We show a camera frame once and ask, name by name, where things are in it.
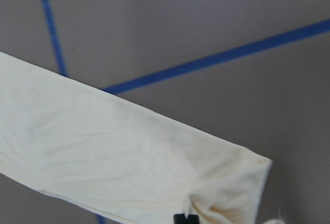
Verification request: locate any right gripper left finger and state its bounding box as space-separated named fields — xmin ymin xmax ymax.
xmin=173 ymin=214 xmax=186 ymax=224

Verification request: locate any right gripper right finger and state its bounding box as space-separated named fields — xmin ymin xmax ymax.
xmin=187 ymin=214 xmax=199 ymax=224

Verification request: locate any cream long-sleeve graphic shirt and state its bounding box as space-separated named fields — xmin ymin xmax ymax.
xmin=1 ymin=53 xmax=272 ymax=223

